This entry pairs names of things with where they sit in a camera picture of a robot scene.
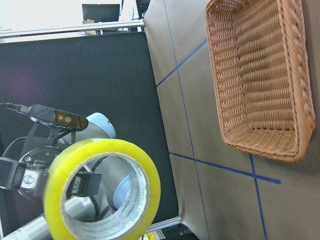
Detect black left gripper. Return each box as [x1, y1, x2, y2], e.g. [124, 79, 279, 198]
[18, 146, 102, 200]

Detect yellow tape roll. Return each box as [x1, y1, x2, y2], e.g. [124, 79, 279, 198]
[42, 138, 161, 240]

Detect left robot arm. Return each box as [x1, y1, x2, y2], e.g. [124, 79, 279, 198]
[0, 112, 161, 240]

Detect brown wicker basket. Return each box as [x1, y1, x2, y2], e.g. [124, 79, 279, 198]
[205, 0, 316, 163]

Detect black monitor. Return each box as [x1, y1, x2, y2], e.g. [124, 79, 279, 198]
[82, 3, 120, 23]

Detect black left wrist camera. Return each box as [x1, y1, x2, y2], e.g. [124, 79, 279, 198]
[28, 104, 89, 131]

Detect aluminium table edge rail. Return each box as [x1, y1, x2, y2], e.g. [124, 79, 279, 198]
[0, 19, 145, 39]

